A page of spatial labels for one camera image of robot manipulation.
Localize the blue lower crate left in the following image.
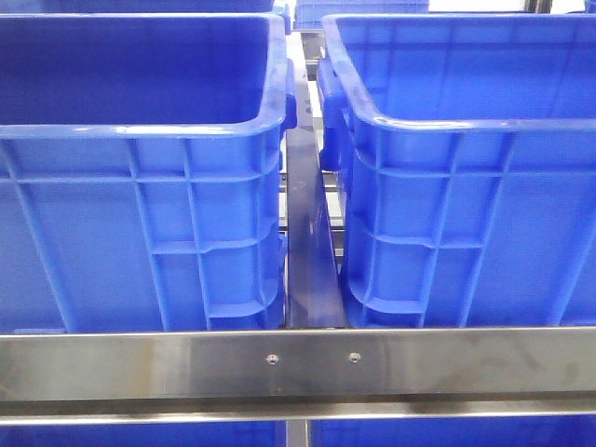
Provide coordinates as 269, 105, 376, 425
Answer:
1, 422, 286, 446

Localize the steel front rail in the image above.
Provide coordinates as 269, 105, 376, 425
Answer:
1, 327, 595, 426

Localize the blue crate front right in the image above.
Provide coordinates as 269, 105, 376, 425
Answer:
319, 13, 595, 328

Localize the blue crate back centre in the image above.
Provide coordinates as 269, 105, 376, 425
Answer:
294, 0, 429, 30

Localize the blue lower crate right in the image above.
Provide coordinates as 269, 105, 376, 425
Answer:
312, 415, 595, 447

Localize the blue crate front left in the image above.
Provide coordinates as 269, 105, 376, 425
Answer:
1, 13, 296, 334

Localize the steel centre divider rail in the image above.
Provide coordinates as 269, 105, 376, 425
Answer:
286, 77, 347, 329

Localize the blue crate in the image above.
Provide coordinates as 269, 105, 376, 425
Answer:
294, 0, 429, 30
1, 0, 291, 34
1, 422, 286, 446
1, 13, 296, 334
312, 415, 595, 447
319, 13, 595, 328

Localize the blue crate back left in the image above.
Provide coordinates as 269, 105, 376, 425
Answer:
1, 0, 291, 34

